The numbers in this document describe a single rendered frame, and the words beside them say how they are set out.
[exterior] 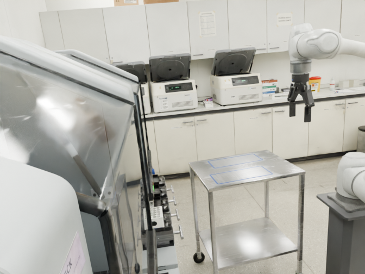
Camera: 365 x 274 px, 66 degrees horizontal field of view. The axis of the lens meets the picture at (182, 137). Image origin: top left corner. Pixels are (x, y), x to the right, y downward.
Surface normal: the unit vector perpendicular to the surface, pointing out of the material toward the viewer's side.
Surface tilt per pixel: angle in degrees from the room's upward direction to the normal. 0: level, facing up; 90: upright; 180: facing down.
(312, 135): 90
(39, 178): 29
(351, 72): 90
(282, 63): 90
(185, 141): 90
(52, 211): 60
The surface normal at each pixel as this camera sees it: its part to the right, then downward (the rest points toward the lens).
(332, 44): -0.14, 0.24
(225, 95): 0.12, 0.25
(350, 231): -0.61, 0.26
